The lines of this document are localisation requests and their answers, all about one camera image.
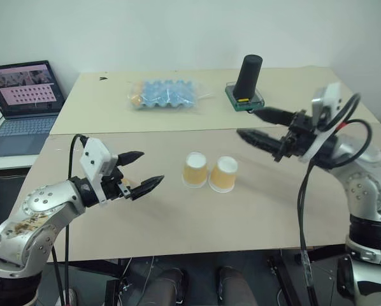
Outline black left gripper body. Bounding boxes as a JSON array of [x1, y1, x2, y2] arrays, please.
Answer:
[[103, 167, 133, 202]]

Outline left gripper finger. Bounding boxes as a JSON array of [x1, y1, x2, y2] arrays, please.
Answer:
[[129, 174, 165, 201], [115, 150, 145, 168]]

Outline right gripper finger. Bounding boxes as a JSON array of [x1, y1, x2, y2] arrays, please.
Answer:
[[252, 106, 299, 128], [236, 128, 287, 156]]

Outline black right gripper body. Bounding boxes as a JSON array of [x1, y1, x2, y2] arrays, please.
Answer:
[[272, 109, 321, 164]]

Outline green clear base box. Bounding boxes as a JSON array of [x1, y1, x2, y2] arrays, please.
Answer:
[[224, 80, 266, 113]]

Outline black tapered cylinder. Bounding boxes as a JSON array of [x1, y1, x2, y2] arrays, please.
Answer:
[[234, 54, 264, 103]]

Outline yellow paper cup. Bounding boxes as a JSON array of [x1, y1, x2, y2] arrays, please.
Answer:
[[181, 151, 209, 189], [208, 155, 239, 194]]

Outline blue egg tray in plastic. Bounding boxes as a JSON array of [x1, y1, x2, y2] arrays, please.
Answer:
[[126, 78, 215, 113]]

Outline dark rounded robot leg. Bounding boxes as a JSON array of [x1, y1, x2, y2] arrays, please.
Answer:
[[141, 267, 191, 306], [217, 265, 259, 306]]

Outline grey open laptop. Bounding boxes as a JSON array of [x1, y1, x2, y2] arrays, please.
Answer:
[[0, 60, 66, 159]]

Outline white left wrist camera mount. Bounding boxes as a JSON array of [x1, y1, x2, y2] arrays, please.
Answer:
[[80, 137, 119, 205]]

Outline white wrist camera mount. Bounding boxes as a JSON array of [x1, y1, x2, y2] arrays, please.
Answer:
[[299, 82, 343, 164], [80, 137, 119, 205]]

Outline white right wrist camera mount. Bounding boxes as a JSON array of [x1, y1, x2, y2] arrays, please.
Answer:
[[299, 82, 343, 164]]

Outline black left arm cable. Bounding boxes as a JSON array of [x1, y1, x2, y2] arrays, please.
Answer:
[[52, 133, 89, 306]]

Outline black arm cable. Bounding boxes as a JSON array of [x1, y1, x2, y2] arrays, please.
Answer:
[[52, 133, 89, 306], [297, 92, 373, 306]]

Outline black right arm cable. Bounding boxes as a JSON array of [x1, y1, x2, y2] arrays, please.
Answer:
[[297, 92, 373, 306]]

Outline black table frame bar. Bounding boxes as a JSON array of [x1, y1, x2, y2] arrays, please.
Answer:
[[266, 253, 296, 306]]

